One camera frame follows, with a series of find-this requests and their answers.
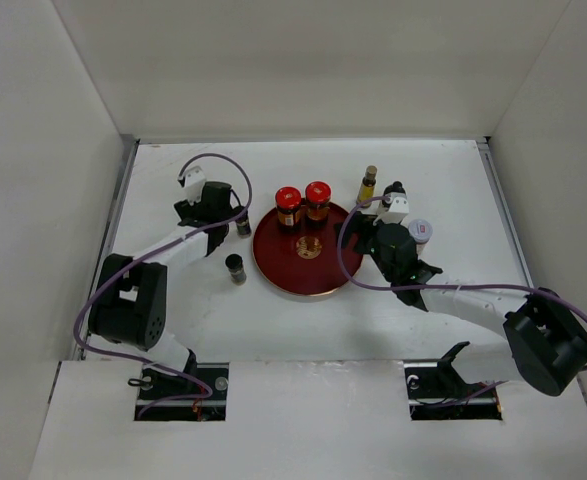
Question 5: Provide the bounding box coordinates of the yellow bottle gold cap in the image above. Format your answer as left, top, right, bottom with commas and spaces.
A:
356, 165, 377, 208

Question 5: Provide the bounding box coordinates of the black cap white bottle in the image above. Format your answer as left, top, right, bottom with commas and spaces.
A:
383, 181, 407, 199

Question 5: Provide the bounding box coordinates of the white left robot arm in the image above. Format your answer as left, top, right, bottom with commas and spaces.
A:
74, 180, 248, 399

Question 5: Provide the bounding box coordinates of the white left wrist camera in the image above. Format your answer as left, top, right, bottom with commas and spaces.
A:
178, 166, 207, 205

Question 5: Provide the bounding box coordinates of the black pepper shaker front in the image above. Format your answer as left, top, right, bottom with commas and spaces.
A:
225, 253, 247, 285

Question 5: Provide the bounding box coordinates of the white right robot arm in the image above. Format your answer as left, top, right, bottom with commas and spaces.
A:
334, 211, 587, 397

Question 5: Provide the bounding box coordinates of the red lid jar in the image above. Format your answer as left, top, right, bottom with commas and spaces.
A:
305, 181, 332, 229
275, 186, 302, 232

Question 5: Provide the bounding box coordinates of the white lid jar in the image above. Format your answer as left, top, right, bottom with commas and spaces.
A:
407, 218, 433, 257

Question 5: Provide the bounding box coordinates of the round red tray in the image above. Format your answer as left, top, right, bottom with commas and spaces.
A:
252, 203, 363, 296

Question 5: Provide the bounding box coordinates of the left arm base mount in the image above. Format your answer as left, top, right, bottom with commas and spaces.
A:
127, 363, 230, 422

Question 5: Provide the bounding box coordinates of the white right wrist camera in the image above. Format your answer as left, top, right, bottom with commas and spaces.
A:
373, 193, 410, 225

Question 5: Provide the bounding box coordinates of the black pepper shaker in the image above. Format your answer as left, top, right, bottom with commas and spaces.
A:
235, 206, 252, 238
225, 253, 247, 285

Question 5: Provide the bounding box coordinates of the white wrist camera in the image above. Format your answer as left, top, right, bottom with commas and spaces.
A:
373, 193, 410, 225
178, 166, 207, 205

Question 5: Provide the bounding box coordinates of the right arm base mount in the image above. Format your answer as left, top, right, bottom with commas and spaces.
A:
403, 341, 502, 421

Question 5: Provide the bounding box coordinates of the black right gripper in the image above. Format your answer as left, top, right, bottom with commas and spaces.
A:
334, 210, 396, 282

